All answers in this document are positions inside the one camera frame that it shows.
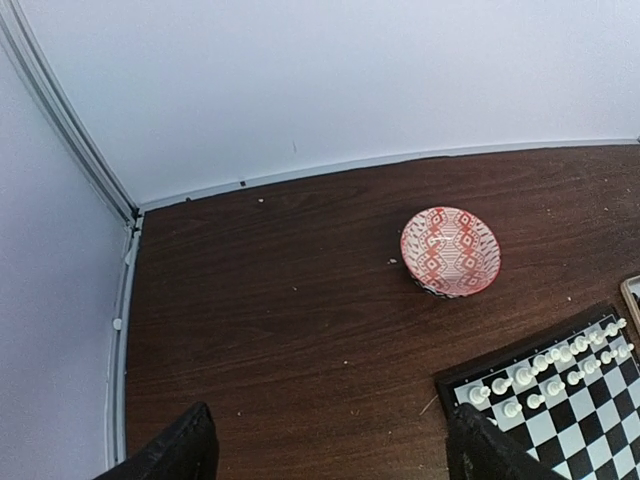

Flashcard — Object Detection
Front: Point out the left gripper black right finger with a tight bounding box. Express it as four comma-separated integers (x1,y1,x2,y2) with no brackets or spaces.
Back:
446,404,563,480

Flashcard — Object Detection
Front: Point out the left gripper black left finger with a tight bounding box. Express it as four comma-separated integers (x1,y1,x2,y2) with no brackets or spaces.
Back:
107,402,219,480

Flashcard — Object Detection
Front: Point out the black and white chessboard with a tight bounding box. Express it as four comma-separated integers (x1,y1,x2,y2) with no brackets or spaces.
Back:
434,303,639,479

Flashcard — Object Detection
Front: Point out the white chess pawn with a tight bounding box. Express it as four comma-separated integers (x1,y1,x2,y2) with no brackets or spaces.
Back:
503,401,523,418
526,394,546,410
545,380,566,397
581,359,601,375
600,350,618,365
566,370,585,386

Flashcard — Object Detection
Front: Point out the white chess rook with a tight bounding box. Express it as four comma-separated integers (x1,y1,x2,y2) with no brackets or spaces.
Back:
468,386,491,405

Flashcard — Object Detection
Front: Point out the white chess bishop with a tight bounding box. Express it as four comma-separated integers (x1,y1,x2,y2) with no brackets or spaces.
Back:
514,366,540,386

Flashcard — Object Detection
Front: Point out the red patterned bowl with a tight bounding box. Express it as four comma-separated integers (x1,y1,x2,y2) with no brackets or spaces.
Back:
400,206,501,299

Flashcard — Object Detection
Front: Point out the wooden rimmed metal tray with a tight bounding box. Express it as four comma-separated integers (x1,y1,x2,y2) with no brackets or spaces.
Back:
620,275,640,329

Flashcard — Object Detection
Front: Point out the left aluminium corner post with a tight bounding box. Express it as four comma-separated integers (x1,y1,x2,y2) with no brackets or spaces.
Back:
0,0,144,226

